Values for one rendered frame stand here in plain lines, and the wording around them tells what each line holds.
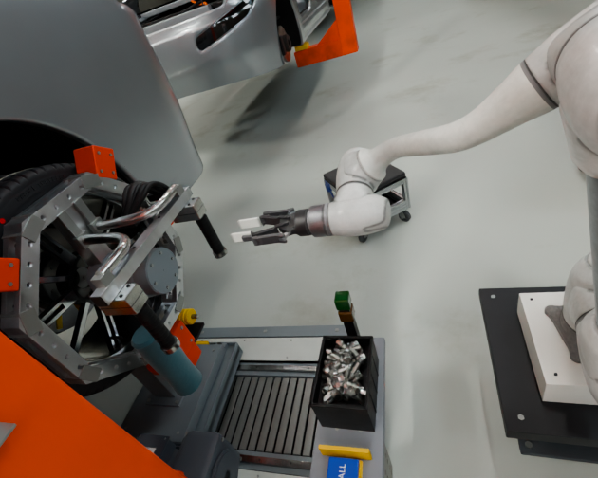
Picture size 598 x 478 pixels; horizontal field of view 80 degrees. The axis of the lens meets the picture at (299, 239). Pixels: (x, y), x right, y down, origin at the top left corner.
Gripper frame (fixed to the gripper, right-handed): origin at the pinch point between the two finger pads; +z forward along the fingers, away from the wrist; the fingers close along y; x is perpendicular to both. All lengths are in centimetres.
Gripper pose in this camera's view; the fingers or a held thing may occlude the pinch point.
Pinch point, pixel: (245, 229)
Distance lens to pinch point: 105.5
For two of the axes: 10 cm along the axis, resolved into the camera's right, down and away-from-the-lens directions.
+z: -9.4, 1.0, 3.3
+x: -2.8, -7.6, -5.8
